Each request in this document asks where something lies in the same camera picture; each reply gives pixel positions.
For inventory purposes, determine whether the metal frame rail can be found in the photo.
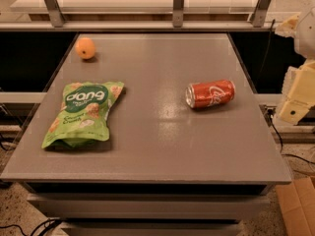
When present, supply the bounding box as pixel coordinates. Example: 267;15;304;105
0;0;301;31

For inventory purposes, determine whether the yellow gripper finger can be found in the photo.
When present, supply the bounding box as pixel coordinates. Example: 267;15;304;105
275;14;299;37
277;60;315;125

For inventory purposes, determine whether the green rice chip bag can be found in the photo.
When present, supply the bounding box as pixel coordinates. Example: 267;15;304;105
41;82;124;148

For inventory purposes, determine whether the orange fruit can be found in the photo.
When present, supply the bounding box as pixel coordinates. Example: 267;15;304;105
75;37;95;60

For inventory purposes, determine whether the black cable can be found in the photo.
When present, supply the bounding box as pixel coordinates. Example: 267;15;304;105
0;218;62;236
257;18;315;179

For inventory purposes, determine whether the cardboard box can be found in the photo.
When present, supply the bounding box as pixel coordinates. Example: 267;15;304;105
276;177;315;236

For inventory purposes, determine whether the red coke can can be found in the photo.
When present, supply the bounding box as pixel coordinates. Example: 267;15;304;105
185;80;235;109

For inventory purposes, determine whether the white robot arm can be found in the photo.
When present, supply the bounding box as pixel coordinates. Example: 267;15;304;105
275;7;315;125

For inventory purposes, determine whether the black cable right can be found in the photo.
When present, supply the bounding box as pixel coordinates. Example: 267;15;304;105
257;18;315;179

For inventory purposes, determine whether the black cable bottom left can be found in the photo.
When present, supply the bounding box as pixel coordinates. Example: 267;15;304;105
0;218;62;236

